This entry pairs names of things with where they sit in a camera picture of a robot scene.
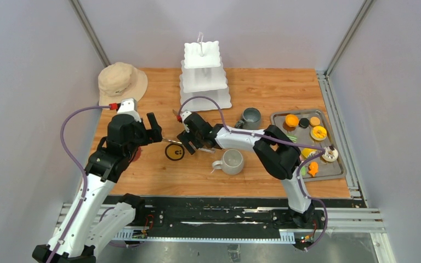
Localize yellow cake slice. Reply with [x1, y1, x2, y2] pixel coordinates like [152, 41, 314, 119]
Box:
[301, 148, 318, 159]

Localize metal tongs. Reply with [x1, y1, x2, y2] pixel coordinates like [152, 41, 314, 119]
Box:
[162, 138, 215, 153]

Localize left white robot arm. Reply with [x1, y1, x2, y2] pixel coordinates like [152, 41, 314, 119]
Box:
[32, 113, 162, 262]

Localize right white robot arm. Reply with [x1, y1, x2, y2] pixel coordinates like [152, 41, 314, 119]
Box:
[177, 111, 314, 228]

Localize black yellow smiley coaster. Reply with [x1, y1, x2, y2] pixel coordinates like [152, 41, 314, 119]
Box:
[164, 144, 185, 161]

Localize red round coaster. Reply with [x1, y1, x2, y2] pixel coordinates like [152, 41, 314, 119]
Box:
[130, 147, 142, 162]

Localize white ceramic mug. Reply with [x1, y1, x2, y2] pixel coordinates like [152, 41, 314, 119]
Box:
[212, 149, 244, 175]

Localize dark grey ceramic mug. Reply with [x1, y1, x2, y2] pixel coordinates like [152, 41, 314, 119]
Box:
[235, 107, 261, 130]

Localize beige bucket hat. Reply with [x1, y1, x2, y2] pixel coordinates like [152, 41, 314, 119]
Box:
[98, 62, 148, 106]

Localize white three-tier dessert stand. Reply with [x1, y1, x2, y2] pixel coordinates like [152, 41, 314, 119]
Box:
[179, 32, 232, 112]

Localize orange cupcake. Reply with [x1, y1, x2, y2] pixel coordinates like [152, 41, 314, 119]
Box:
[285, 114, 299, 128]

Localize green white layered sandwich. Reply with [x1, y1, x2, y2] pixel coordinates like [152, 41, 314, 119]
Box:
[287, 134, 298, 142]

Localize black round cookie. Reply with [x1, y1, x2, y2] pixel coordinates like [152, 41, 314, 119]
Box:
[299, 118, 310, 129]

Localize metal serving tray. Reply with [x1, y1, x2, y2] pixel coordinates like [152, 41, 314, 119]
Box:
[270, 109, 346, 182]

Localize orange round macaron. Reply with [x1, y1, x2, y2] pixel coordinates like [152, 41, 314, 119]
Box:
[309, 116, 321, 127]

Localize orange fish-shaped pastry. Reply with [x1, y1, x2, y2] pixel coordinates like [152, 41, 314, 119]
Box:
[308, 162, 319, 178]

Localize yellow frosted donut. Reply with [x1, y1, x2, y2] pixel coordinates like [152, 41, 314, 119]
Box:
[310, 125, 328, 141]

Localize white chocolate donut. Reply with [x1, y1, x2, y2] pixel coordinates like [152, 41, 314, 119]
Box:
[322, 145, 339, 162]

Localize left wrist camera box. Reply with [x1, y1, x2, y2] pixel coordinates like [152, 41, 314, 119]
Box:
[117, 98, 142, 122]

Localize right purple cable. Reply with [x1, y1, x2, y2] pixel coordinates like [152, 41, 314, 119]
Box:
[178, 95, 329, 251]

